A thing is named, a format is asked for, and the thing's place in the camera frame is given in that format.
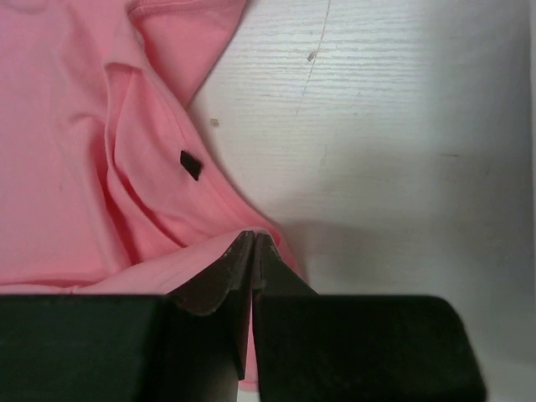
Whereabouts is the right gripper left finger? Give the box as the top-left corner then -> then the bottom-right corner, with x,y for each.
1,231 -> 255,401

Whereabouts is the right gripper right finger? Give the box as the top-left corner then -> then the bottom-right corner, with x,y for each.
252,234 -> 487,402

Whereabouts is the pink t shirt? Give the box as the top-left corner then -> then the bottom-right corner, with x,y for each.
0,0 -> 311,394

